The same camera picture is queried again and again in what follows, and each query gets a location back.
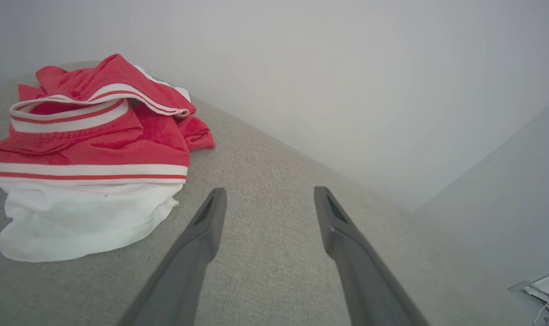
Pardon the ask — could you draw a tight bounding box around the grey fabric sofa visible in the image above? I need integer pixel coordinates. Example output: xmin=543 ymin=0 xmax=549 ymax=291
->
xmin=0 ymin=61 xmax=535 ymax=326

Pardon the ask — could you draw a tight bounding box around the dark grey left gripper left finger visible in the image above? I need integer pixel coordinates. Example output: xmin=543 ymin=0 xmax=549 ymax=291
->
xmin=117 ymin=188 xmax=227 ymax=326

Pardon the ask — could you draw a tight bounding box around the red and white striped shirt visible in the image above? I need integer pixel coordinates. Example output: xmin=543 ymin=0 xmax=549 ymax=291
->
xmin=0 ymin=53 xmax=216 ymax=263

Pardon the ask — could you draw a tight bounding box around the thin white cable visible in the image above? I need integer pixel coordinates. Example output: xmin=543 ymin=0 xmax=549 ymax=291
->
xmin=532 ymin=299 xmax=549 ymax=326

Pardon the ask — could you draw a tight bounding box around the white metal frame object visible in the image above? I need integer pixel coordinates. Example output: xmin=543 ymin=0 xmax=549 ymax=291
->
xmin=508 ymin=267 xmax=549 ymax=308

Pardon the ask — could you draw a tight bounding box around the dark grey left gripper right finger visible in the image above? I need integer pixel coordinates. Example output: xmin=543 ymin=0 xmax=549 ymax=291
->
xmin=314 ymin=186 xmax=431 ymax=326

